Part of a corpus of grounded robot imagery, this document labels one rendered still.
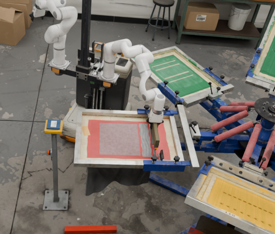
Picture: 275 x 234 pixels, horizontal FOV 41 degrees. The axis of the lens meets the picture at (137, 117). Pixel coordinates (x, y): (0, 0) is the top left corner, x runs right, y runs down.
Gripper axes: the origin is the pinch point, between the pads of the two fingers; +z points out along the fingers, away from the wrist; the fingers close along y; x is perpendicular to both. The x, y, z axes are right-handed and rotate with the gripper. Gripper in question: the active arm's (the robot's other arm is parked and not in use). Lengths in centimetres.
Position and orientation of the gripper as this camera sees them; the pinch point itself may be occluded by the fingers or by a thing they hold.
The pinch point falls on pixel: (153, 126)
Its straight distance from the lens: 276.0
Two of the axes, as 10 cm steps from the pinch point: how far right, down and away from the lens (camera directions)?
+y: -9.9, -0.5, -1.4
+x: 0.7, 6.7, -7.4
